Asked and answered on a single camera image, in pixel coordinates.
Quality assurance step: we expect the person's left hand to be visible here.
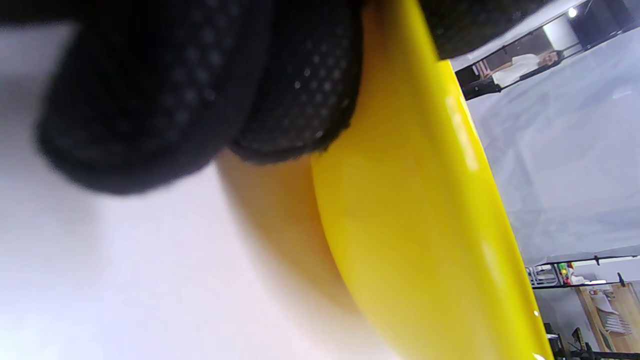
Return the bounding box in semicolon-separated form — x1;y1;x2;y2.
0;0;551;196

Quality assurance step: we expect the yellow bowl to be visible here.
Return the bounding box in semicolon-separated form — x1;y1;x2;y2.
310;0;556;360

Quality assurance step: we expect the black shelf with colourful items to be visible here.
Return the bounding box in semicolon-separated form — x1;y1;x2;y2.
525;255;640;291

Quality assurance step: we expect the wooden board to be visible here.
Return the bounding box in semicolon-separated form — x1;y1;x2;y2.
575;282;640;353

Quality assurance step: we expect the black metal frame rack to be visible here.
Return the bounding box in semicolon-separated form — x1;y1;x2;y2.
452;0;640;101

